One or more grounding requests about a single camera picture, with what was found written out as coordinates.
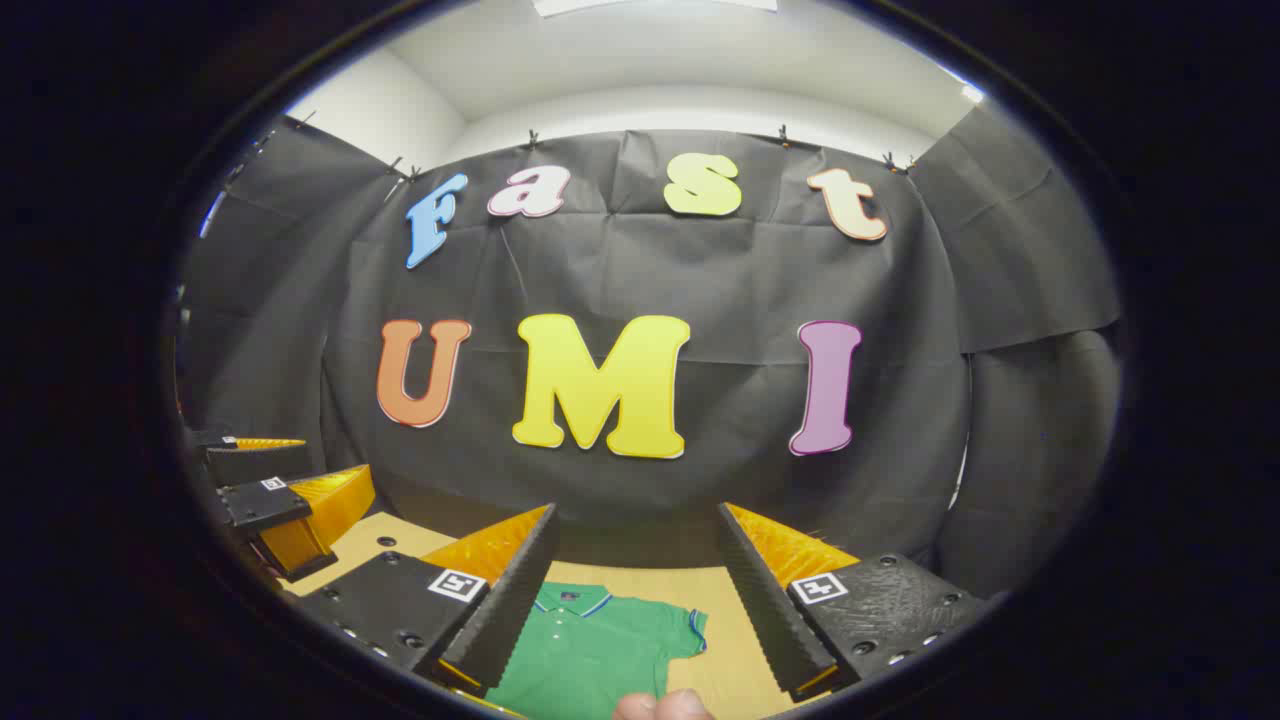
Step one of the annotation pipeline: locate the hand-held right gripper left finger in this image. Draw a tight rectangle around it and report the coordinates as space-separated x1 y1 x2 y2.
290 503 561 701

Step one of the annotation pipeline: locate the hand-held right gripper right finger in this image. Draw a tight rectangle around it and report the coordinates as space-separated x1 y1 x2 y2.
715 500 991 703

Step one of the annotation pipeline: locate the green T-shirt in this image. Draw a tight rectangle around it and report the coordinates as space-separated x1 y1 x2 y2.
485 583 709 720

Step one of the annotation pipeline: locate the black backdrop cloth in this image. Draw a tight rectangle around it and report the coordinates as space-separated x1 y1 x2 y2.
178 100 1123 601

